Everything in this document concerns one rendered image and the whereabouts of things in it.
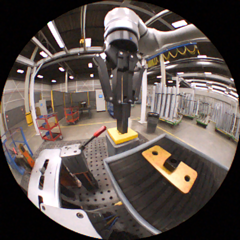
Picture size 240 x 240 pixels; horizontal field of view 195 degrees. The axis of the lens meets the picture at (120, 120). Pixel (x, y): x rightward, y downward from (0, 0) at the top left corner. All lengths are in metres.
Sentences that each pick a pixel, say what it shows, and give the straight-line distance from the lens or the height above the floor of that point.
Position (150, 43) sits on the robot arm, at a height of 1.46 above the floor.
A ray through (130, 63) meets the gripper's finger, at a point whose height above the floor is 1.31.
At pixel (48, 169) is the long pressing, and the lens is 0.38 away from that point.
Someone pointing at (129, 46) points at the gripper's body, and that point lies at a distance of 0.18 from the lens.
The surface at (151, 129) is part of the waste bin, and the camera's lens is 2.67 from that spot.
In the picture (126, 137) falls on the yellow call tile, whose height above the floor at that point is 1.15.
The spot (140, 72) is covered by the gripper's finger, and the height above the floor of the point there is 1.30.
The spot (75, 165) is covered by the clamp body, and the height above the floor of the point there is 1.00.
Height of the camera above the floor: 1.24
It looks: 18 degrees down
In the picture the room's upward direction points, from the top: straight up
